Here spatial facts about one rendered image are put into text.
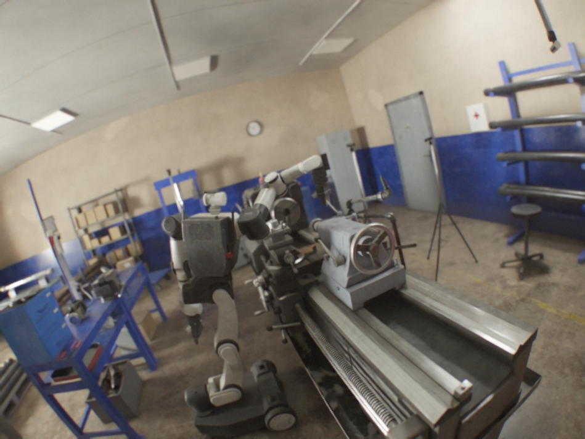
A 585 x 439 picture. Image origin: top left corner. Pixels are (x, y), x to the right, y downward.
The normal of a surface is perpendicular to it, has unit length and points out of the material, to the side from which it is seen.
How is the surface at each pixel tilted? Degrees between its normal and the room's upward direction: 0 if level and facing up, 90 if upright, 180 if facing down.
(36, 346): 90
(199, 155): 90
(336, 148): 90
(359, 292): 90
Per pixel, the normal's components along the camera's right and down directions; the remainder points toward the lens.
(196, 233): -0.07, 0.15
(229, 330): 0.29, 0.14
